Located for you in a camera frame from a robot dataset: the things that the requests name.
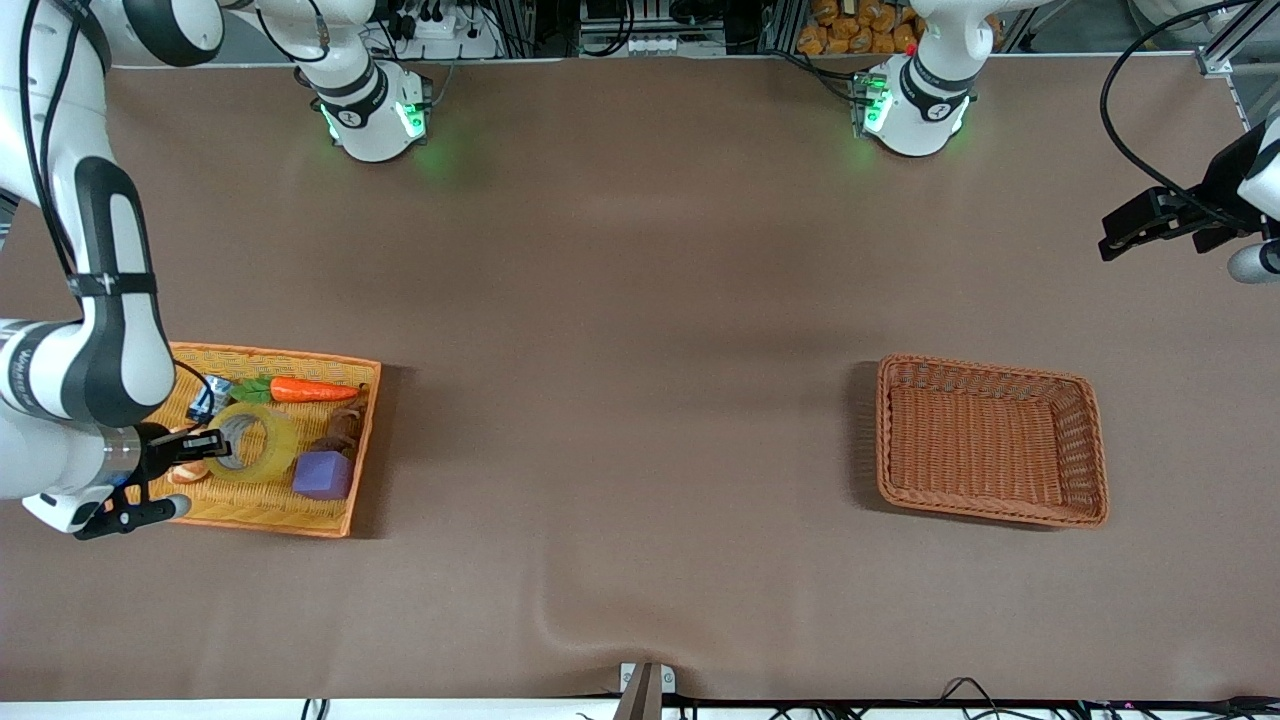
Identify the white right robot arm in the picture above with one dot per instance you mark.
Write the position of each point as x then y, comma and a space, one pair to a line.
50, 370

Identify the white power strip with plugs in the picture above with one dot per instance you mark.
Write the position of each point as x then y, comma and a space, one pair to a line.
450, 40

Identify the aluminium frame profile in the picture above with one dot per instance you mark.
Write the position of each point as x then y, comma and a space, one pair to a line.
1215, 62

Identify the metal table clamp bracket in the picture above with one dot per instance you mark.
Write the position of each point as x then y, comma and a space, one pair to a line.
645, 690

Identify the small blue labelled jar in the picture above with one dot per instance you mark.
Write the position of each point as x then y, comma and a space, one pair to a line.
214, 393

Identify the brown toy lion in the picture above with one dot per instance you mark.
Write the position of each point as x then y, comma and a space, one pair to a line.
345, 425

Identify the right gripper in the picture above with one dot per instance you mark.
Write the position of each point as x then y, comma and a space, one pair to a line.
154, 450

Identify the white empty power strip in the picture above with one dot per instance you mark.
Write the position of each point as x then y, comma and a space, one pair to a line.
650, 46

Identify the orange toy carrot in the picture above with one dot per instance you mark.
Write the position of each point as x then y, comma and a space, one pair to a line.
310, 390

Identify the brown wicker basket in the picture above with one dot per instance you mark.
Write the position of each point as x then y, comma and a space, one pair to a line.
990, 440

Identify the pile of orange bread toys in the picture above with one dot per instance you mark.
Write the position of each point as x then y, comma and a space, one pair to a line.
850, 30

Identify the yellow clear tape roll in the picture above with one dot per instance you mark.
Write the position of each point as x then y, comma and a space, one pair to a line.
285, 445

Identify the purple foam cube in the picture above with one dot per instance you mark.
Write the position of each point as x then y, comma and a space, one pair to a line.
322, 476

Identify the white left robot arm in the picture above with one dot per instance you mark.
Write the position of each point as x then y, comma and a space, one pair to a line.
925, 100

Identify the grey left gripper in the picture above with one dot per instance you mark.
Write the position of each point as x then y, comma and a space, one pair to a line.
1221, 187

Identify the toy croissant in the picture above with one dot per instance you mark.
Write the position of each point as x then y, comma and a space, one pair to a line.
185, 473

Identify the yellow orange-rimmed wicker basket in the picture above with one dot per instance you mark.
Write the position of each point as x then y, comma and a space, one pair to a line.
250, 510

